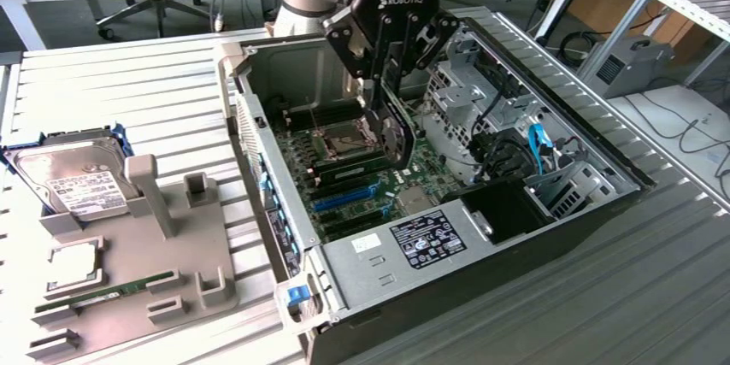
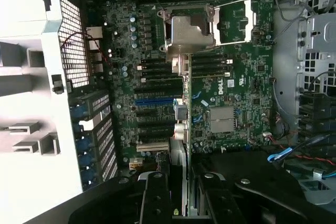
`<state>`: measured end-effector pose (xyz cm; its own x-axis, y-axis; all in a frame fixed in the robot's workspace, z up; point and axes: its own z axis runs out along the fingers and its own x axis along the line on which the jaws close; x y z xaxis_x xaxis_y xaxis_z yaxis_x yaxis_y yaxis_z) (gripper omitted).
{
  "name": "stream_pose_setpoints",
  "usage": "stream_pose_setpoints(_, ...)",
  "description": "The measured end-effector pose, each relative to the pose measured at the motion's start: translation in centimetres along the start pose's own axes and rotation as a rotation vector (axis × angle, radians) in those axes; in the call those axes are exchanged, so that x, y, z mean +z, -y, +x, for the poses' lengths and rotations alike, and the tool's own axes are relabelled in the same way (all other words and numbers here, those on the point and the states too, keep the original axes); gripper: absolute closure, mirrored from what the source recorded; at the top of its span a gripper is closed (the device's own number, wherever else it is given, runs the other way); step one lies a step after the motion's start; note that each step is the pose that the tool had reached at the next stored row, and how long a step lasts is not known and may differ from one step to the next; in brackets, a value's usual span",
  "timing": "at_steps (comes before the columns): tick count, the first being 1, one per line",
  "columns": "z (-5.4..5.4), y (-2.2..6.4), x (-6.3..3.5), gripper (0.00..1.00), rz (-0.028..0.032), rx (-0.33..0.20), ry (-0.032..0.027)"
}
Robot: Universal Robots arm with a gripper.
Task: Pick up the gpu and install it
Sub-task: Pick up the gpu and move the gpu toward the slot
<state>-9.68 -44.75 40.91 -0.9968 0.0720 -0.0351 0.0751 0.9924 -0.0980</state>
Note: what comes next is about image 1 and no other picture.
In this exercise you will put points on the graphics card with metal bracket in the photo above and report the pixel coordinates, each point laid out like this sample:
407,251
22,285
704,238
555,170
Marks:
396,138

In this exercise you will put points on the silver drive cage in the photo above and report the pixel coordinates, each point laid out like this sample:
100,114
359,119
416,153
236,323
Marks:
456,100

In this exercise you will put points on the thin locking lever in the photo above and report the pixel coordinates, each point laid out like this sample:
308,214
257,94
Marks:
312,115

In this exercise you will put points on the metal socket cover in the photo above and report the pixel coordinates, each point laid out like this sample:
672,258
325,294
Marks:
364,130

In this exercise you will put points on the CPU socket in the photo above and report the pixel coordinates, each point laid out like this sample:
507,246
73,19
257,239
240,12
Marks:
341,143

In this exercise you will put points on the brown wooden cabinet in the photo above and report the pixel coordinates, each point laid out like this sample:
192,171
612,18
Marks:
615,1

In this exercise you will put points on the office chair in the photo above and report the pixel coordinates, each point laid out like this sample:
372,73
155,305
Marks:
156,6

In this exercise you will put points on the dark RAM stick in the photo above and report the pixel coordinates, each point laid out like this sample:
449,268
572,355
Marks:
349,170

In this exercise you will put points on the grey controller box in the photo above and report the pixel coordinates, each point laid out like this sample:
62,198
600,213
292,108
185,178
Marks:
632,70

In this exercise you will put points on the green motherboard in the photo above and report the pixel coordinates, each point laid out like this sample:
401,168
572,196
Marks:
424,177

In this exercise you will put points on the blue card retention clip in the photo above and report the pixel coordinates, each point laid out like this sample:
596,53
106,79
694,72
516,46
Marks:
288,234
263,180
275,202

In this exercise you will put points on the silver chipset heatsink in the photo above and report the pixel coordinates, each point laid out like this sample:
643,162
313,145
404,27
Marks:
417,199

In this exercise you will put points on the black expansion slot blue latch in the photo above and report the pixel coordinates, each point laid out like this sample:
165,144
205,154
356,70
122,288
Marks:
349,216

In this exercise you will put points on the blue disk caddy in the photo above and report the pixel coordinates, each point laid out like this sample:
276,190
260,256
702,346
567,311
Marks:
120,143

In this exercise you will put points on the silver disk bay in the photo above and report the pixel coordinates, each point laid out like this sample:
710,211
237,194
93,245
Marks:
564,202

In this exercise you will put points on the silver power supply unit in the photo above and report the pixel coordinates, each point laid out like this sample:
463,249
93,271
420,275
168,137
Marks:
371,271

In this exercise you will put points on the silver hard disk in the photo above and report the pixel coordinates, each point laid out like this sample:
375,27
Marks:
73,177

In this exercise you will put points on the blue case latch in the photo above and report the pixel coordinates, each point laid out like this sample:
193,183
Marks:
296,295

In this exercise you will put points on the grey parts rack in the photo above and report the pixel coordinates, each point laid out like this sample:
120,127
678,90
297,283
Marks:
130,254

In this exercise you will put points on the black open PC case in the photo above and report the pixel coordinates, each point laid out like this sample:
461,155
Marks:
456,305

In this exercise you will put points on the green RAM stick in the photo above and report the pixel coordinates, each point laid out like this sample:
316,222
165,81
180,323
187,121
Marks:
136,284

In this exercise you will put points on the CPU chip silver lid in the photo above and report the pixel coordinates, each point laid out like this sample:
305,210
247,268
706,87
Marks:
70,266

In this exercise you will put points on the aluminium slatted frame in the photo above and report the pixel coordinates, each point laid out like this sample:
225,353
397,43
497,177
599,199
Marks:
695,1

